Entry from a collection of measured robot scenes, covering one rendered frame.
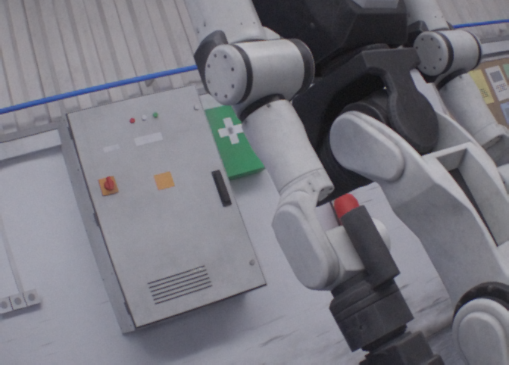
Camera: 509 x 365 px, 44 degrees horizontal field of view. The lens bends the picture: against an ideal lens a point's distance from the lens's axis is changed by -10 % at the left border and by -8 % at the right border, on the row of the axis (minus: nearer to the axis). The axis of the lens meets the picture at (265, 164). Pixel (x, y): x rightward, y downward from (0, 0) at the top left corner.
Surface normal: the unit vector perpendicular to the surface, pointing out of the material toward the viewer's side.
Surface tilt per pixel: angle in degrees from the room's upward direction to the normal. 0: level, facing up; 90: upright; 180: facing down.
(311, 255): 90
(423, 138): 90
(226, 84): 90
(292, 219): 90
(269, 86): 143
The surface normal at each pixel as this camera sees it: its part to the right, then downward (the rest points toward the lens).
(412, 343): 0.47, -0.51
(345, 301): -0.57, 0.01
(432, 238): -0.77, 0.18
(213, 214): 0.42, -0.29
